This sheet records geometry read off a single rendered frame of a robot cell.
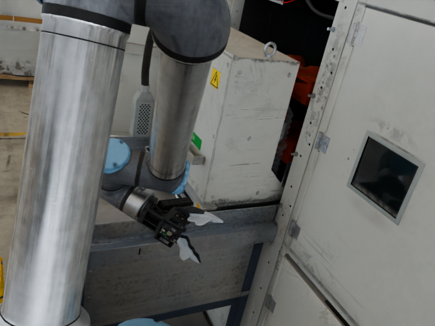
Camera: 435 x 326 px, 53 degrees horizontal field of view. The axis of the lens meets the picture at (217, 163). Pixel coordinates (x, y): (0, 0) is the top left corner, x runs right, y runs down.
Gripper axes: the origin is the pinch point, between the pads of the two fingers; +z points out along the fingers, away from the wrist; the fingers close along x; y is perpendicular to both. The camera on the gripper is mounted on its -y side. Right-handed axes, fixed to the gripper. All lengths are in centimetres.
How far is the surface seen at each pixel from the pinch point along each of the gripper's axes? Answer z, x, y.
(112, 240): -24.8, -15.1, 3.3
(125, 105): -63, -9, -65
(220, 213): -3.0, -3.3, -19.7
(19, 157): -160, -130, -146
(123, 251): -20.3, -16.1, 3.6
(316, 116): 7.0, 36.0, -29.5
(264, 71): -12.0, 41.1, -24.4
